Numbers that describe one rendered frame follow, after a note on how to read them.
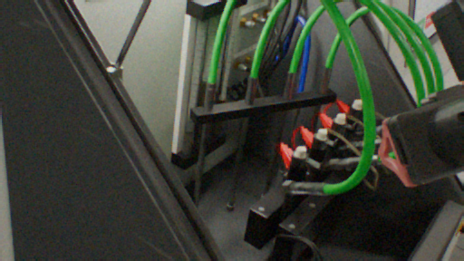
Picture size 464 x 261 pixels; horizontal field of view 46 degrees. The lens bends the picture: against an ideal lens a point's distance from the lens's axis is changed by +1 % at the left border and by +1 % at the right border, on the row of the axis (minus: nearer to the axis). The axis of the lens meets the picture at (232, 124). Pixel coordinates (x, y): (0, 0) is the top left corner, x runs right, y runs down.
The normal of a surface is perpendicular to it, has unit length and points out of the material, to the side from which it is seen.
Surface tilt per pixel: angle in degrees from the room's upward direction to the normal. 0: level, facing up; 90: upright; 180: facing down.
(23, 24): 90
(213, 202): 0
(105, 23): 90
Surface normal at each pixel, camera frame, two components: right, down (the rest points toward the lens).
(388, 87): -0.57, 0.37
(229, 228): 0.14, -0.84
